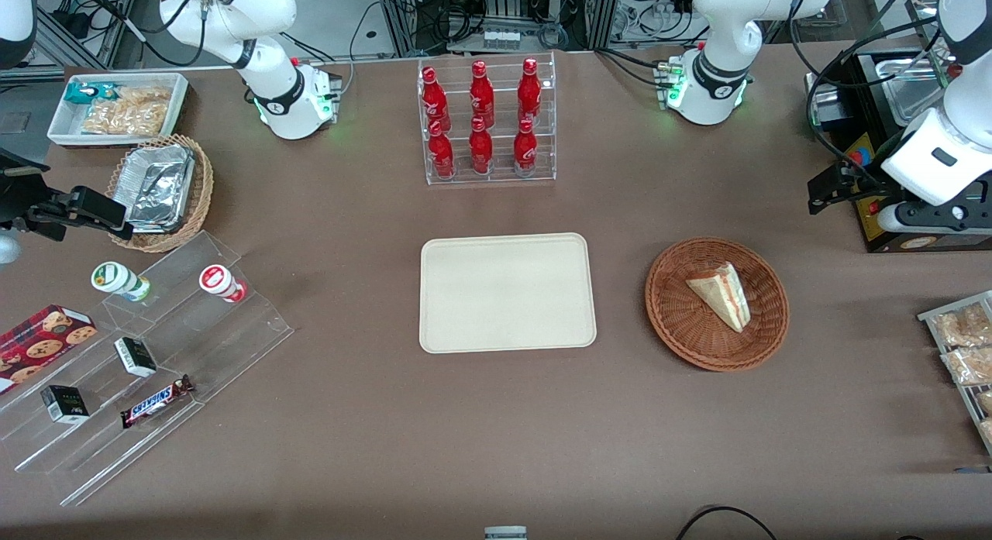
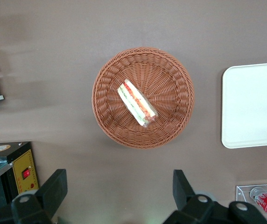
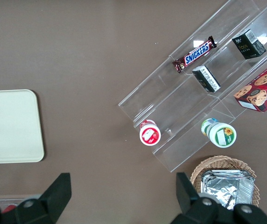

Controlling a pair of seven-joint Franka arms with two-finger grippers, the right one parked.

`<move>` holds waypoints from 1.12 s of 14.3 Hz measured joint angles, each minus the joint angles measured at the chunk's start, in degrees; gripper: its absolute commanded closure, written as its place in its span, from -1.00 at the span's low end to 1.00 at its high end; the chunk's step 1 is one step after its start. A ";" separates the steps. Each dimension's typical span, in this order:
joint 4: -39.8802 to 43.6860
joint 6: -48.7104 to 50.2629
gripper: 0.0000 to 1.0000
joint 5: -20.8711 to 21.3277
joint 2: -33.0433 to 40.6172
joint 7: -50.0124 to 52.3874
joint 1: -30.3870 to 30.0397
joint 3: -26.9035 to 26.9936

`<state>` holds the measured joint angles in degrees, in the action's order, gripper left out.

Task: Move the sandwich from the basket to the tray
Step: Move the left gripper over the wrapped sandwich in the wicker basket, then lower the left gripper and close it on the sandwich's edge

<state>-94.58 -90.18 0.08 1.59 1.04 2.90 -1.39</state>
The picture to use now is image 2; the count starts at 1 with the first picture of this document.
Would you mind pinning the black food warmer cabinet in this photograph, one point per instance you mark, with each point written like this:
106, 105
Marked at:
26, 163

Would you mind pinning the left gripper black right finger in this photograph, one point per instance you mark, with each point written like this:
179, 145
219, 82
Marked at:
182, 189

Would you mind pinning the beige plastic tray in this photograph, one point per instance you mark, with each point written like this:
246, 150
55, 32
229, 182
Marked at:
252, 105

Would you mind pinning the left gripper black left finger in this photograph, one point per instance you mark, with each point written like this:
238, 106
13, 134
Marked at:
54, 189

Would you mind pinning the round brown wicker basket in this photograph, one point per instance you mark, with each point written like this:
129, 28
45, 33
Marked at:
166, 77

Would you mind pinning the clear acrylic bottle rack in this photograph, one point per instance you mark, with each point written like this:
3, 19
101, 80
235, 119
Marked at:
241, 191

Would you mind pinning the triangle sandwich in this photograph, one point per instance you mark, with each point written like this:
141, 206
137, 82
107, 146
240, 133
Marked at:
135, 102

